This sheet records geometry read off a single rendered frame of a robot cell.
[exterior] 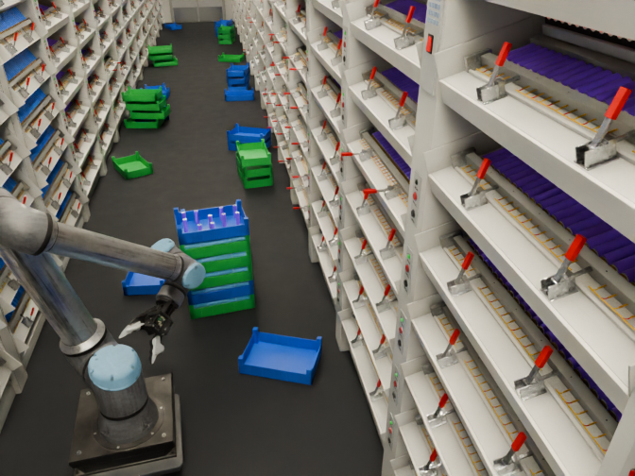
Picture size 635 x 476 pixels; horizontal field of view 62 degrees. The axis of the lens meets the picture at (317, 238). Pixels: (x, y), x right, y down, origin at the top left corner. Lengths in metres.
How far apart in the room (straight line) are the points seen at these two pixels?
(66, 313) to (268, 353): 0.88
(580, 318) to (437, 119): 0.50
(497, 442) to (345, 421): 1.04
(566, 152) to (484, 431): 0.57
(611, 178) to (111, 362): 1.48
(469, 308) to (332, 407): 1.13
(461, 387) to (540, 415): 0.30
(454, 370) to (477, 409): 0.11
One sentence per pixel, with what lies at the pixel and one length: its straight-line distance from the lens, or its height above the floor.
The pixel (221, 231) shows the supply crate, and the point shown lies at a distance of 2.29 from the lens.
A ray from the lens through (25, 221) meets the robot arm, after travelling 1.50.
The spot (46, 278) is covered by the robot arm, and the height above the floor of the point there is 0.69.
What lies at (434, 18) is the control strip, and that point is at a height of 1.41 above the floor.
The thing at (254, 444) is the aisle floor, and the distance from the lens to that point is 2.00.
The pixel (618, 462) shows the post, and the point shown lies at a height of 1.04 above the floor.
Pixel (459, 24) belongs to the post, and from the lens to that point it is 1.05.
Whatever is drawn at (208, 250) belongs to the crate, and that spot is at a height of 0.35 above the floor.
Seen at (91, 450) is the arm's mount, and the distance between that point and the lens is 1.93.
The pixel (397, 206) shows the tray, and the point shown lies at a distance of 1.38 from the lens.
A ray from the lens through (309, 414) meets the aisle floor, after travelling 2.07.
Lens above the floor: 1.56
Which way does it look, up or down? 31 degrees down
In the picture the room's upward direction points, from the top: straight up
